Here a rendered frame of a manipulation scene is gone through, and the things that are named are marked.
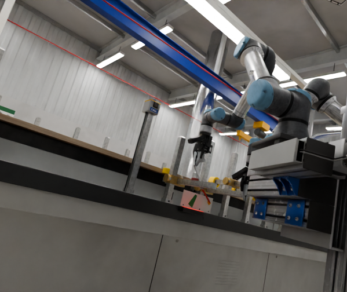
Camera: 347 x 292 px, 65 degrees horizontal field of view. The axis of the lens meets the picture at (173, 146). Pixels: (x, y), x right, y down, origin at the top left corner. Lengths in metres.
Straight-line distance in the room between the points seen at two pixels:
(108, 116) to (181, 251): 7.72
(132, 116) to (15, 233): 8.50
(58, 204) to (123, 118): 8.39
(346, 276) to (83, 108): 8.51
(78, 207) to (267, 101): 0.95
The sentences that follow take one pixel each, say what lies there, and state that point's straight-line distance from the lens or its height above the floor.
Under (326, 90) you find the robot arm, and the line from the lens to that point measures 1.62.
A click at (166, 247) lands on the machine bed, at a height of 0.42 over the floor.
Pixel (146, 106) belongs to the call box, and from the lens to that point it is 1.52.
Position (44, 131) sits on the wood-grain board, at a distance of 1.46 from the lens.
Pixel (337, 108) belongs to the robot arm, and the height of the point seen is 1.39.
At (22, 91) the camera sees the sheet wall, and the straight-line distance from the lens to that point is 8.60.
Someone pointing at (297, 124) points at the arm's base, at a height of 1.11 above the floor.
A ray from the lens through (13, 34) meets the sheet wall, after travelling 8.99.
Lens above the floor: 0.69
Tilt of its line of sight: 12 degrees up
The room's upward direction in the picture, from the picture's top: 14 degrees clockwise
